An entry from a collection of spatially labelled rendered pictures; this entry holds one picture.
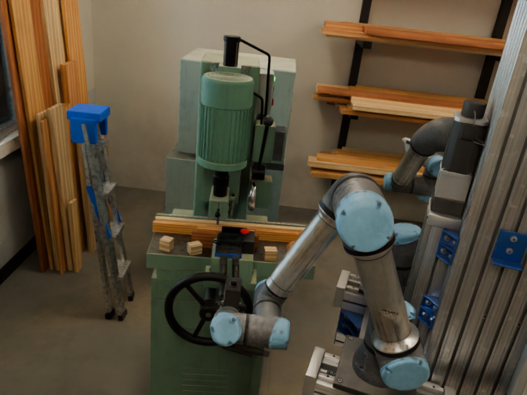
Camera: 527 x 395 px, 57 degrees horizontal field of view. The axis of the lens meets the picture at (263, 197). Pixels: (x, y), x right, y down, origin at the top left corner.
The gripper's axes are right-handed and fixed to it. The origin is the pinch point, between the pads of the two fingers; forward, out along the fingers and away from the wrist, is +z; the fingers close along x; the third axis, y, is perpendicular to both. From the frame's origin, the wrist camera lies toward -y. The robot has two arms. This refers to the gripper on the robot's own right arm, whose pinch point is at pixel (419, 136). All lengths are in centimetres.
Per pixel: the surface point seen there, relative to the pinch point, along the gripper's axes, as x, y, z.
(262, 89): -68, -28, -25
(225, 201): -80, 6, -57
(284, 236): -60, 23, -51
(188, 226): -95, 17, -55
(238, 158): -74, -11, -58
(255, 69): -70, -37, -34
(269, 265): -64, 26, -67
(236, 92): -74, -34, -61
